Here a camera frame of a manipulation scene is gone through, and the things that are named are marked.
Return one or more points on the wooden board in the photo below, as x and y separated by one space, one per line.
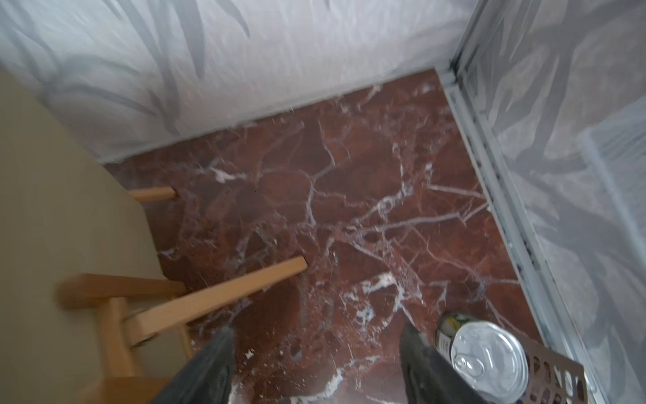
77 257

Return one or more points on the white wire basket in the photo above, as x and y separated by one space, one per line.
613 145

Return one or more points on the metal tin can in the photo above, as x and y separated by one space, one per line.
490 359

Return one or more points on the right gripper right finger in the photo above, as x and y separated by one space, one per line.
428 376

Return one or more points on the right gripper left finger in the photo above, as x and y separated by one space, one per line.
207 377

